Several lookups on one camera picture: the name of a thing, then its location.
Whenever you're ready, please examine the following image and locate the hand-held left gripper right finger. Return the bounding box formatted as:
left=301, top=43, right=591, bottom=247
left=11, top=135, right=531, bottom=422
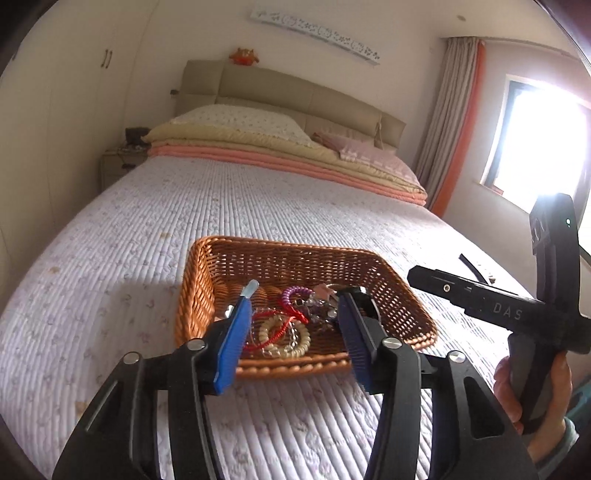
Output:
left=336, top=286, right=539, bottom=480

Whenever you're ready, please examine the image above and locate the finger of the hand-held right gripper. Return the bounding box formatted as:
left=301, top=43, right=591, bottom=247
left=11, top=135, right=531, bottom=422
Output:
left=407, top=265, right=488, bottom=315
left=458, top=252, right=490, bottom=284

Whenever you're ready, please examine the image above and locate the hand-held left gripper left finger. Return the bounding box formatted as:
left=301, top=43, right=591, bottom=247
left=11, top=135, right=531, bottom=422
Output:
left=52, top=300, right=254, bottom=480

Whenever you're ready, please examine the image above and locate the clear bead bracelet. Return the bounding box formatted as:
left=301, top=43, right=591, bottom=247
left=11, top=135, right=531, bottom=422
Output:
left=249, top=305, right=315, bottom=360

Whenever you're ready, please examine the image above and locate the silver chain bracelet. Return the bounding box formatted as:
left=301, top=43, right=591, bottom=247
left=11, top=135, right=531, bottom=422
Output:
left=298, top=298, right=340, bottom=321

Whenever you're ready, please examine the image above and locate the cream spiral hair tie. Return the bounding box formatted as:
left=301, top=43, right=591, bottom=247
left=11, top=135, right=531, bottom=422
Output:
left=257, top=314, right=311, bottom=360

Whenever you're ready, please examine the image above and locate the red string bracelet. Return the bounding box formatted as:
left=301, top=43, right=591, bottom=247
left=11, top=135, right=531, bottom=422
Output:
left=245, top=310, right=309, bottom=349

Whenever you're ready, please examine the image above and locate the purple spiral hair tie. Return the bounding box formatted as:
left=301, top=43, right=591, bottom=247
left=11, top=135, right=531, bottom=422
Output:
left=281, top=286, right=311, bottom=309

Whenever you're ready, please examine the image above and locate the brown wicker basket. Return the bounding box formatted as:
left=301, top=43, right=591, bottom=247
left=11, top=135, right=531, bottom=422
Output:
left=174, top=235, right=438, bottom=380

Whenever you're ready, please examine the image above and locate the person's right forearm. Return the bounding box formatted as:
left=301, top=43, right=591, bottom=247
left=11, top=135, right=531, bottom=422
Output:
left=533, top=392, right=591, bottom=480

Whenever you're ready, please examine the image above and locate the person's right hand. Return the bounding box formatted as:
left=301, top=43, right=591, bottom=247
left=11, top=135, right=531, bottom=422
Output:
left=494, top=353, right=574, bottom=464

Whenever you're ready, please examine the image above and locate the window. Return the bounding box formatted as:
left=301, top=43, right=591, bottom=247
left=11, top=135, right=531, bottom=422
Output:
left=480, top=76, right=591, bottom=217

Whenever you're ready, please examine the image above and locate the grey and orange curtain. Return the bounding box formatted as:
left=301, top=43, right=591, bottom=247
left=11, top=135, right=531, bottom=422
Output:
left=413, top=38, right=488, bottom=220

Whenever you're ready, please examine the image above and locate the pink pillow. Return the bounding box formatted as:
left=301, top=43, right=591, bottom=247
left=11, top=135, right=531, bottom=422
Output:
left=313, top=130, right=419, bottom=183

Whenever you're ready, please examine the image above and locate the bed with quilted white bedspread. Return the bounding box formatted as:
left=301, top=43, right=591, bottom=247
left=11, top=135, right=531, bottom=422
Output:
left=0, top=154, right=568, bottom=480

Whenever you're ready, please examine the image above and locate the folded salmon blanket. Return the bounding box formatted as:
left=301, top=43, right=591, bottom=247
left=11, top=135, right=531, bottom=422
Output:
left=148, top=144, right=428, bottom=207

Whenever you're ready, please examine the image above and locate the beige nightstand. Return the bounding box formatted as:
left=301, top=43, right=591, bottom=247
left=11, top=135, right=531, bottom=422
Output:
left=100, top=147, right=149, bottom=190

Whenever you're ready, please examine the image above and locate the folded yellow blanket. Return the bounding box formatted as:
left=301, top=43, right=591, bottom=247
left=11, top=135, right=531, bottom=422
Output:
left=141, top=122, right=428, bottom=195

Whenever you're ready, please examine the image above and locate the white floral pillow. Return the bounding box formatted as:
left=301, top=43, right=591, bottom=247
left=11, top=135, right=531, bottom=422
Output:
left=168, top=104, right=311, bottom=144

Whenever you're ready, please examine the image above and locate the beige padded headboard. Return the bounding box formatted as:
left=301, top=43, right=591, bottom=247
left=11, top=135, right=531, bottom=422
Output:
left=174, top=59, right=407, bottom=151

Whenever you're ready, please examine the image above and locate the white wardrobe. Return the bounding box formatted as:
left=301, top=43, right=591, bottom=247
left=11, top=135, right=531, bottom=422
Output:
left=0, top=0, right=158, bottom=315

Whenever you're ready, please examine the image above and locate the white carved wall shelf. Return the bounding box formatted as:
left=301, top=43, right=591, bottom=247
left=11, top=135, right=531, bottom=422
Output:
left=247, top=9, right=382, bottom=66

